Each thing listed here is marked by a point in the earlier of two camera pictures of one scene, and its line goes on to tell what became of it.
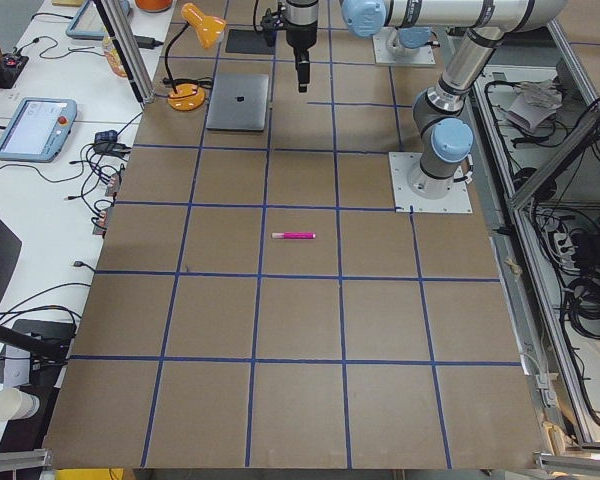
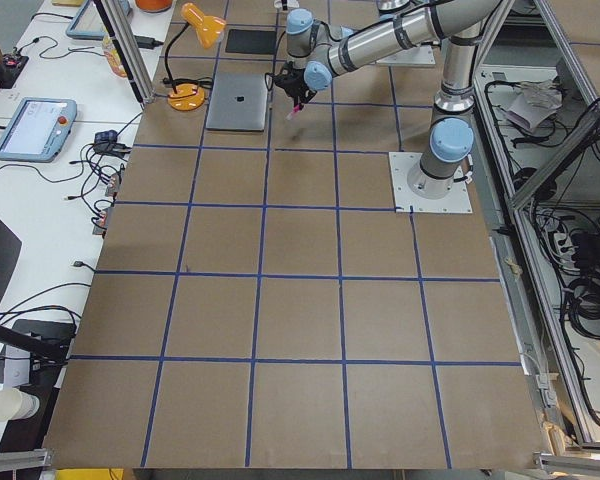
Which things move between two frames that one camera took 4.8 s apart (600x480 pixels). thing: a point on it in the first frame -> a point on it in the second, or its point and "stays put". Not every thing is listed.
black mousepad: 247,42 stays put
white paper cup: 12,404 stays put
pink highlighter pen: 293,235 -> 295,110
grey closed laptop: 238,102 stays put
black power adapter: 147,42 stays put
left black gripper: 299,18 -> 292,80
